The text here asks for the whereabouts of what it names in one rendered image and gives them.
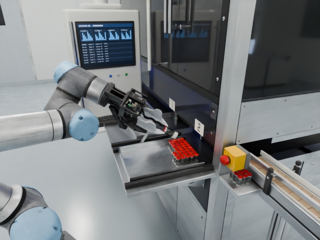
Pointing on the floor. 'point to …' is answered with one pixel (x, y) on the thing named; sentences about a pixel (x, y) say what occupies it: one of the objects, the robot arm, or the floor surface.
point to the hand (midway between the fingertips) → (161, 128)
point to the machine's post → (229, 106)
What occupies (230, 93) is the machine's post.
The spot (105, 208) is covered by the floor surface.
